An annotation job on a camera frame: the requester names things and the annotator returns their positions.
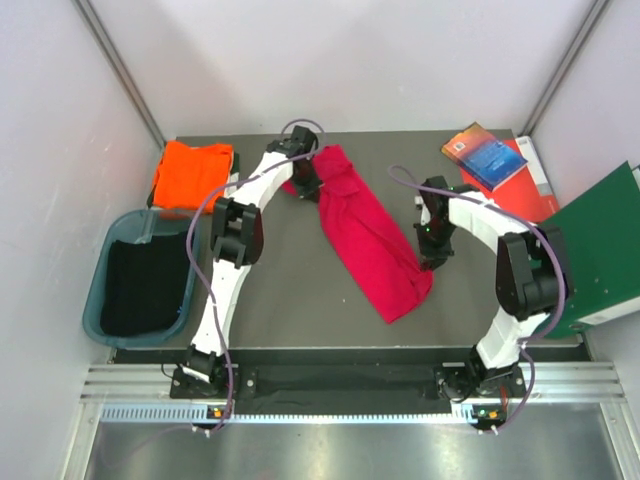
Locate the black garment in basin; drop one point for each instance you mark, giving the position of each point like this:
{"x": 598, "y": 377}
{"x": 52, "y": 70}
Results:
{"x": 144, "y": 286}

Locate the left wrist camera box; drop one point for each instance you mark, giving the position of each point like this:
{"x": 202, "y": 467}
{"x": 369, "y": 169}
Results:
{"x": 302, "y": 140}

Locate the blue orange book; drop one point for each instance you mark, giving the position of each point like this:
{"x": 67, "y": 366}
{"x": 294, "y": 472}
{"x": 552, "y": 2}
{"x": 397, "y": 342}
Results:
{"x": 488, "y": 160}

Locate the green ring binder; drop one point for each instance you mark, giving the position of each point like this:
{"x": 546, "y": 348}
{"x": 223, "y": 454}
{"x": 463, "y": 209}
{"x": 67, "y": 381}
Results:
{"x": 601, "y": 232}

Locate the red t shirt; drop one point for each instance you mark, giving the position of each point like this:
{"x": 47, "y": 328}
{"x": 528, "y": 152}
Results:
{"x": 367, "y": 240}

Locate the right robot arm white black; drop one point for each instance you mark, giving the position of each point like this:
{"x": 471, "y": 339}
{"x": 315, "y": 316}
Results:
{"x": 532, "y": 278}

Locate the aluminium frame rail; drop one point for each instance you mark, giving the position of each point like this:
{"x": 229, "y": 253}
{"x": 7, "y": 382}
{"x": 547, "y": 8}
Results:
{"x": 554, "y": 384}

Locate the red book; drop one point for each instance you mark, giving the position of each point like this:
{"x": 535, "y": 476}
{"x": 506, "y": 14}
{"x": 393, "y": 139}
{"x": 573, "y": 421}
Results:
{"x": 528, "y": 194}

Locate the folded orange t shirt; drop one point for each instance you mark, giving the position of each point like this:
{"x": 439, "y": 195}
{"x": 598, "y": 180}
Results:
{"x": 186, "y": 175}

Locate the grey slotted cable duct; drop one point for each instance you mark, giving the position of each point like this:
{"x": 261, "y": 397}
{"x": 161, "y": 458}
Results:
{"x": 209, "y": 415}

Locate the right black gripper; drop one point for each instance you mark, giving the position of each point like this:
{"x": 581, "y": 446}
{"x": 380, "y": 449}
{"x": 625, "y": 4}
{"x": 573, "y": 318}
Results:
{"x": 431, "y": 258}

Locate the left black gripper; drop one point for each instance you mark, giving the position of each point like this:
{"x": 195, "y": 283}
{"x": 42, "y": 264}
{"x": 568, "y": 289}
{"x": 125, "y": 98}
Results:
{"x": 310, "y": 190}

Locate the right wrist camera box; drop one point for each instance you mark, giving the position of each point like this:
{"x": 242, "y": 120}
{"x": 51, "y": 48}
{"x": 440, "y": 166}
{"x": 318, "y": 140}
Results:
{"x": 436, "y": 204}

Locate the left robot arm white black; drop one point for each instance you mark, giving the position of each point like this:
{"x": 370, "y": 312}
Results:
{"x": 237, "y": 242}

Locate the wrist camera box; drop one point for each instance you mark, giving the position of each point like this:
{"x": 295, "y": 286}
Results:
{"x": 302, "y": 140}
{"x": 436, "y": 204}

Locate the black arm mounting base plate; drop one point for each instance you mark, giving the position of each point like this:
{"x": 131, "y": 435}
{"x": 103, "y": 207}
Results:
{"x": 348, "y": 381}

